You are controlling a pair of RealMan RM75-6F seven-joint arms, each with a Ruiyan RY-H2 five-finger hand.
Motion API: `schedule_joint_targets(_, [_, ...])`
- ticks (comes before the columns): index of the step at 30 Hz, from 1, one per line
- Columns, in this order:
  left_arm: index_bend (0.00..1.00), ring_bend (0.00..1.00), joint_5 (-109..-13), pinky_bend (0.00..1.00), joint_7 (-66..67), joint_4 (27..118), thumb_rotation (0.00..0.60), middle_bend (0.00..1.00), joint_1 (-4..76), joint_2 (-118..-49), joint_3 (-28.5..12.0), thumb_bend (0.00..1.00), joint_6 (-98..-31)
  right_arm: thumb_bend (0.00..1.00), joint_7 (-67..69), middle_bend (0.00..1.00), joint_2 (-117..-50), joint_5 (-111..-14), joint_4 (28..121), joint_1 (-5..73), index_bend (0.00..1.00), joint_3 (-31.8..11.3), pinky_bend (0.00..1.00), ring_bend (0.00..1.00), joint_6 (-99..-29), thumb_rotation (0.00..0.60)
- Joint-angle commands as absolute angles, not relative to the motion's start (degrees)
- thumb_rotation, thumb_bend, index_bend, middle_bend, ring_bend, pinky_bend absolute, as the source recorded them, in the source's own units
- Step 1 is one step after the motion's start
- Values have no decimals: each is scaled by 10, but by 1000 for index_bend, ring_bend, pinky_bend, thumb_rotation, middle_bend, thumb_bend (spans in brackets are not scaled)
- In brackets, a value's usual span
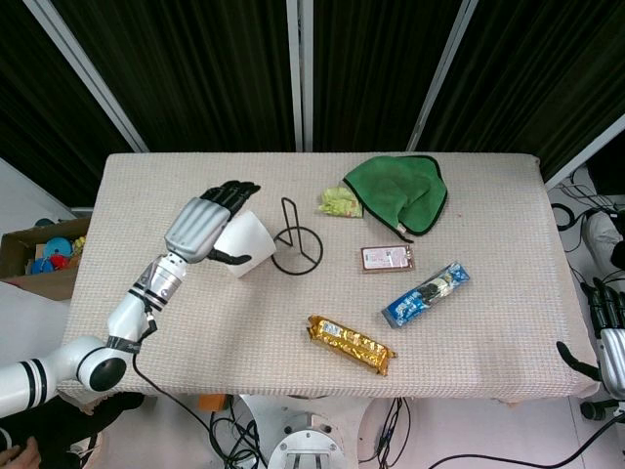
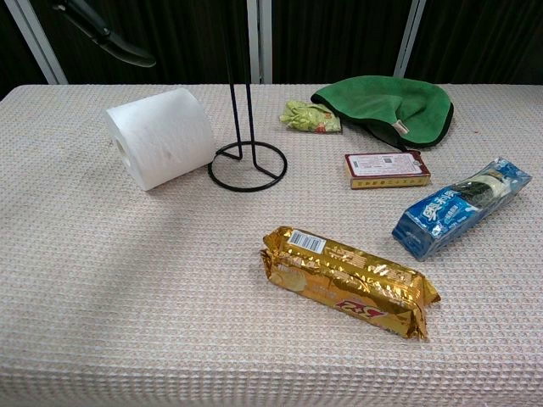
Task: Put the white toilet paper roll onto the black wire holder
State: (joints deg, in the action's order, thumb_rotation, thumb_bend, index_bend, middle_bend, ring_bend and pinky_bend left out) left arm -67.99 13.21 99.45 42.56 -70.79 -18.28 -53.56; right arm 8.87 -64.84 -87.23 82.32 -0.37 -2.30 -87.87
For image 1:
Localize blue cookie pack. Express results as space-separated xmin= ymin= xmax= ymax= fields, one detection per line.
xmin=380 ymin=262 xmax=472 ymax=329

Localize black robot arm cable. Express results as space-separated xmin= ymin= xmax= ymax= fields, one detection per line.
xmin=130 ymin=297 xmax=268 ymax=469

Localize black floor cable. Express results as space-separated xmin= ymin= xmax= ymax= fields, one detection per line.
xmin=355 ymin=398 xmax=625 ymax=469
xmin=551 ymin=165 xmax=625 ymax=255
xmin=209 ymin=395 xmax=270 ymax=469

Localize light green snack packet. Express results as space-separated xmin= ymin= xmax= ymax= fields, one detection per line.
xmin=317 ymin=185 xmax=365 ymax=220

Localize green microfibre cloth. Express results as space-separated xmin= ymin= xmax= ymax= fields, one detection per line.
xmin=341 ymin=154 xmax=449 ymax=244

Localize beige waffle tablecloth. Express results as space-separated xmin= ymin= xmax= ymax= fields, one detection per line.
xmin=56 ymin=151 xmax=602 ymax=406

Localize red flat carton box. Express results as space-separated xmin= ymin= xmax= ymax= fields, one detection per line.
xmin=359 ymin=245 xmax=417 ymax=275

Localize white silver robot base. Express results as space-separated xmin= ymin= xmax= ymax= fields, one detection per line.
xmin=238 ymin=394 xmax=406 ymax=469

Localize brown cardboard box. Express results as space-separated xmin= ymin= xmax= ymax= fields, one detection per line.
xmin=0 ymin=217 xmax=92 ymax=302

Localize gold foil cracker pack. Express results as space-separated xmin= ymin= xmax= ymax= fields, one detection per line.
xmin=306 ymin=315 xmax=397 ymax=377

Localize black curtain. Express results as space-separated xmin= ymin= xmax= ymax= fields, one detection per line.
xmin=0 ymin=0 xmax=625 ymax=194

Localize blue toy disc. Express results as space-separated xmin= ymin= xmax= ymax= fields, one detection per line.
xmin=46 ymin=236 xmax=74 ymax=258

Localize person in black clothes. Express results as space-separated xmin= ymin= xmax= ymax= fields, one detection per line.
xmin=0 ymin=390 xmax=146 ymax=469

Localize white frame post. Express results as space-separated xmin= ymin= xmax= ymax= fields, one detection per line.
xmin=406 ymin=0 xmax=482 ymax=152
xmin=286 ymin=0 xmax=314 ymax=152
xmin=22 ymin=0 xmax=150 ymax=153
xmin=544 ymin=119 xmax=625 ymax=192

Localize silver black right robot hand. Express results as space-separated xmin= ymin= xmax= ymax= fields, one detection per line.
xmin=556 ymin=277 xmax=625 ymax=392

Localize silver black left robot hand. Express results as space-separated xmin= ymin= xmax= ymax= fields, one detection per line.
xmin=163 ymin=179 xmax=262 ymax=268

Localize black wire roll holder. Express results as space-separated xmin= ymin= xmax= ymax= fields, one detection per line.
xmin=271 ymin=196 xmax=325 ymax=278

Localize white paper towel roll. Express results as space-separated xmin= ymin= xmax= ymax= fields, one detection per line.
xmin=214 ymin=209 xmax=277 ymax=279

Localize white plastic object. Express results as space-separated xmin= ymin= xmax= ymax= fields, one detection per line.
xmin=583 ymin=209 xmax=625 ymax=270

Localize orange box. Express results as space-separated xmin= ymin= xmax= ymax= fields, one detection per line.
xmin=197 ymin=394 xmax=230 ymax=412

